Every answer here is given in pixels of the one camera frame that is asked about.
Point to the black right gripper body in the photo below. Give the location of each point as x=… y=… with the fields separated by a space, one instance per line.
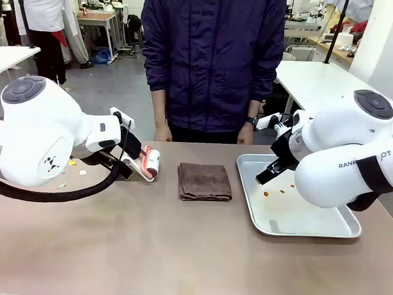
x=285 y=150

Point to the pink lint roller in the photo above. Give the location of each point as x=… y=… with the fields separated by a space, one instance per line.
x=152 y=161

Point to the brown cloth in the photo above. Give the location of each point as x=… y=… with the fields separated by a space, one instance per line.
x=204 y=181

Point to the person left forearm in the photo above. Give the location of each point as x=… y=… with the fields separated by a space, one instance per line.
x=253 y=109

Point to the person right forearm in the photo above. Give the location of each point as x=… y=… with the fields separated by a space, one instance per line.
x=159 y=107

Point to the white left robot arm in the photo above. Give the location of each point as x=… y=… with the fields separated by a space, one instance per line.
x=40 y=132

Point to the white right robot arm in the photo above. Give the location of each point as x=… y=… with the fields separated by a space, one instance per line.
x=340 y=147

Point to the person right hand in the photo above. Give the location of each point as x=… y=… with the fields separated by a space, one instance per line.
x=162 y=133

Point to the person left hand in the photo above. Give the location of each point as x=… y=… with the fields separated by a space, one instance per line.
x=245 y=135

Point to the white folded stand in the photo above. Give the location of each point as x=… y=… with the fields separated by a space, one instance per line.
x=135 y=170

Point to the black wristwatch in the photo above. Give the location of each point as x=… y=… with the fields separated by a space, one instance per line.
x=251 y=120

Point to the silver metal tray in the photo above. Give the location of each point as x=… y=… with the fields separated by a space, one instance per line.
x=288 y=215

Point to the yellow paper scrap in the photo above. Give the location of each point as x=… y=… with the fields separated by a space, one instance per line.
x=72 y=162

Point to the black trousers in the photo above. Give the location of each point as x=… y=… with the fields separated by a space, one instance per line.
x=202 y=136

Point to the large white table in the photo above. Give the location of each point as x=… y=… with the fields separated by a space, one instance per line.
x=319 y=83

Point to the green paper scrap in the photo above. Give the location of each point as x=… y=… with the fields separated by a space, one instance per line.
x=62 y=185

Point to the blue plastic bag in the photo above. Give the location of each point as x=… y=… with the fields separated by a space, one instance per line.
x=102 y=56

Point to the wooden workbench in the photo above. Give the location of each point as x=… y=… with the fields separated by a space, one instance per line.
x=331 y=49

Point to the person in navy jacket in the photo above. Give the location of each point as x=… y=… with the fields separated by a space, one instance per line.
x=212 y=61

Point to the black stool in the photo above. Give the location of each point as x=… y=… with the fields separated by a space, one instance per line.
x=134 y=29

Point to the person in grey trousers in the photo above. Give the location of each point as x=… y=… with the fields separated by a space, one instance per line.
x=76 y=40

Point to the wooden top desk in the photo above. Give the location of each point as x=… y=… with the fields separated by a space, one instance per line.
x=98 y=21

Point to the person in white coat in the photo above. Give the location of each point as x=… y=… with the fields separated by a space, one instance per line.
x=46 y=40

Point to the red cloth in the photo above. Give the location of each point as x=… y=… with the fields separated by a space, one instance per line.
x=359 y=27

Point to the white side table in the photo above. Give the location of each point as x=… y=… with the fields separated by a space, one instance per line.
x=15 y=56

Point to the black stand pole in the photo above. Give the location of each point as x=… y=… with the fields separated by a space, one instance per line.
x=26 y=23

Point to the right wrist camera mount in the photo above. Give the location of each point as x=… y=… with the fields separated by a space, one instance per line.
x=270 y=121

